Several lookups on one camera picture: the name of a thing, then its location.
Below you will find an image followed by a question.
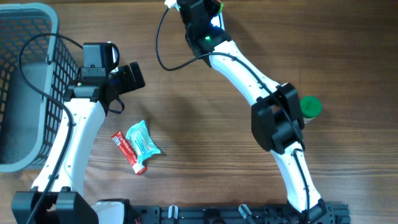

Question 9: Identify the red snack bar wrapper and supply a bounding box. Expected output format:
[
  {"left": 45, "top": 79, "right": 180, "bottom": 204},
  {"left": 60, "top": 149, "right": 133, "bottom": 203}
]
[{"left": 111, "top": 131, "right": 147, "bottom": 175}]

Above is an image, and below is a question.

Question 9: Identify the mint green wipes pouch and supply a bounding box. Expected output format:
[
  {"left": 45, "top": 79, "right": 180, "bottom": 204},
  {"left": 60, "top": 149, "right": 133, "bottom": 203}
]
[{"left": 126, "top": 120, "right": 161, "bottom": 164}]

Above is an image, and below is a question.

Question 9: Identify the green lid spice jar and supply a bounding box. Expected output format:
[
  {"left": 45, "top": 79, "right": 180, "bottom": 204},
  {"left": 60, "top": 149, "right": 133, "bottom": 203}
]
[{"left": 300, "top": 96, "right": 323, "bottom": 124}]

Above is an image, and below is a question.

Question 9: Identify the green gummy candy bag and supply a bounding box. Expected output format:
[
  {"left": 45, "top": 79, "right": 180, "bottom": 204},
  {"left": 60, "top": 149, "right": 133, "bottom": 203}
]
[{"left": 216, "top": 1, "right": 224, "bottom": 16}]

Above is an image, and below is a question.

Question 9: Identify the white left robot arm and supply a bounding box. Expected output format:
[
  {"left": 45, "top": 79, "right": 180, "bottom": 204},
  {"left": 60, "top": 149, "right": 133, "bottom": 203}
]
[{"left": 11, "top": 42, "right": 145, "bottom": 223}]

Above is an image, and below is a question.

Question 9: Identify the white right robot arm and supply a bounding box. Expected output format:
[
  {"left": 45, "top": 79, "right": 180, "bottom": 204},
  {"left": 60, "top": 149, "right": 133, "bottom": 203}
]
[{"left": 177, "top": 0, "right": 326, "bottom": 223}]

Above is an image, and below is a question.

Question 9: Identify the white barcode scanner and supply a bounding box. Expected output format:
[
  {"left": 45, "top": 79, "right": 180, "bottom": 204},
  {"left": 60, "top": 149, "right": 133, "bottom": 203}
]
[{"left": 211, "top": 13, "right": 225, "bottom": 30}]

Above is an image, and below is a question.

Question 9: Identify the grey plastic mesh basket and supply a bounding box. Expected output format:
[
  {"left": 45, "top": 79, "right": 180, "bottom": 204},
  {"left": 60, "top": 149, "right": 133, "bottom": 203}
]
[{"left": 1, "top": 3, "right": 78, "bottom": 172}]

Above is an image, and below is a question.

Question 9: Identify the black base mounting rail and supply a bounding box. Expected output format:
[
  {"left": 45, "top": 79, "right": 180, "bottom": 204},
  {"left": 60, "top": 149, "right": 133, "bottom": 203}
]
[{"left": 130, "top": 203, "right": 351, "bottom": 224}]

